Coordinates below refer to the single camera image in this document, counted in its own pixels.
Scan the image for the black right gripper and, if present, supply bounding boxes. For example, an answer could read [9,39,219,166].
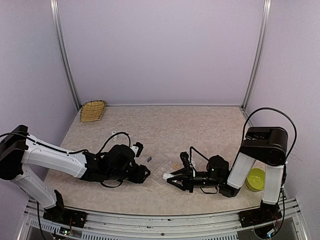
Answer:
[167,166,222,193]

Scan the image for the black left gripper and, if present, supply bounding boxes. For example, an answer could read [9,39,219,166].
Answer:
[106,163,151,184]

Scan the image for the clear plastic pill organizer box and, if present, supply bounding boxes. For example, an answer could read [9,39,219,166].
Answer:
[147,156,176,186]

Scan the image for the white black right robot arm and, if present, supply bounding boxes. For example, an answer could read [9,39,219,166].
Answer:
[162,127,288,222]

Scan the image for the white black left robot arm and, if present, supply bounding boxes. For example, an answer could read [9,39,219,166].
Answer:
[0,125,151,223]

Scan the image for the green plastic bowl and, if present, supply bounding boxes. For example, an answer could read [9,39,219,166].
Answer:
[245,168,266,192]

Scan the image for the woven bamboo tray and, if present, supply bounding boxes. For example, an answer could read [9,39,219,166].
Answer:
[80,100,107,123]

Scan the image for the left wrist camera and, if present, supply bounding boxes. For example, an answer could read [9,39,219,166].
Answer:
[131,142,144,158]

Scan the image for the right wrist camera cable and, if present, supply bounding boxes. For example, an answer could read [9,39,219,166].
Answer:
[189,146,211,166]

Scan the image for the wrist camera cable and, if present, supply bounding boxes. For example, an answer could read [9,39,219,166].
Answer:
[189,146,211,166]
[96,131,132,155]

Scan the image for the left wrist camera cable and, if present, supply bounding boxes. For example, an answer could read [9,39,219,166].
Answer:
[96,131,132,155]

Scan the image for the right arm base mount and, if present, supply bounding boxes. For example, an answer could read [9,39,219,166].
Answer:
[238,201,283,228]

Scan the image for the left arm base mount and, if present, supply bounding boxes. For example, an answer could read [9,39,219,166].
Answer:
[43,189,88,228]

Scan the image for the aluminium front frame rail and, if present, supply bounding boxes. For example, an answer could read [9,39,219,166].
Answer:
[17,199,308,240]

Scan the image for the aluminium left corner post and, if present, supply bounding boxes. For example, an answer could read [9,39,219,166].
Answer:
[50,0,81,112]

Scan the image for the aluminium corner post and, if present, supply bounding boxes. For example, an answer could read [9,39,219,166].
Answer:
[50,0,81,112]
[241,0,272,112]

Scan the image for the aluminium right corner post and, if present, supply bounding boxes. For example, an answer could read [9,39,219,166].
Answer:
[241,0,272,112]

